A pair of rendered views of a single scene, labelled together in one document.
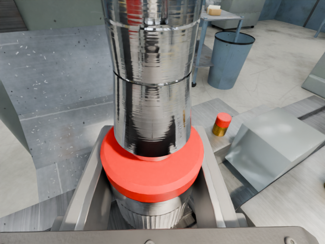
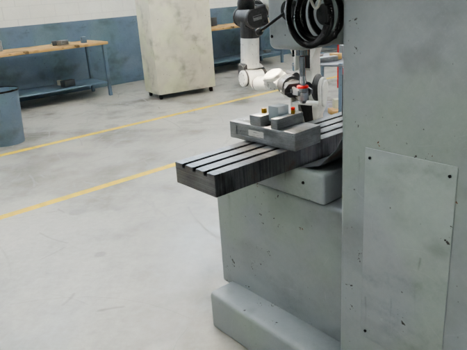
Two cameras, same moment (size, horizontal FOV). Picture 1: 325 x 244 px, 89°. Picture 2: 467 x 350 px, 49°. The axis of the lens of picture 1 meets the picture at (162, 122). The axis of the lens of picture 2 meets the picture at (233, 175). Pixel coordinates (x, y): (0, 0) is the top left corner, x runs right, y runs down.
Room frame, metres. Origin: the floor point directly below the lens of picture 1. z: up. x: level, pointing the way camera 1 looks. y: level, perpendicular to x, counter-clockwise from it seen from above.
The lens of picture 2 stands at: (2.00, -0.68, 1.54)
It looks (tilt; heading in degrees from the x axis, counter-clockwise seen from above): 20 degrees down; 169
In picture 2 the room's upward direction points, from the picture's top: 4 degrees counter-clockwise
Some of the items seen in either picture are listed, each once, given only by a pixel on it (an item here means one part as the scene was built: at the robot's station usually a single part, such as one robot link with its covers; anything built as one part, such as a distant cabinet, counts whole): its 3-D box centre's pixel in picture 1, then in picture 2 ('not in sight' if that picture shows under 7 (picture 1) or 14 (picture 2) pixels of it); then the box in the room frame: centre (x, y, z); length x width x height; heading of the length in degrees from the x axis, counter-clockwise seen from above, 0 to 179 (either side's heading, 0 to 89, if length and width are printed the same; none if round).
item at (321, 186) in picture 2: not in sight; (304, 165); (0.05, 0.00, 0.83); 0.50 x 0.35 x 0.12; 28
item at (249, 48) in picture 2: not in sight; (251, 61); (-0.45, -0.08, 1.21); 0.13 x 0.12 x 0.22; 105
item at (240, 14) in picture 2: not in sight; (248, 22); (-0.47, -0.08, 1.39); 0.12 x 0.09 x 0.14; 13
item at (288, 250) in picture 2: not in sight; (301, 240); (0.03, -0.01, 0.47); 0.81 x 0.32 x 0.60; 28
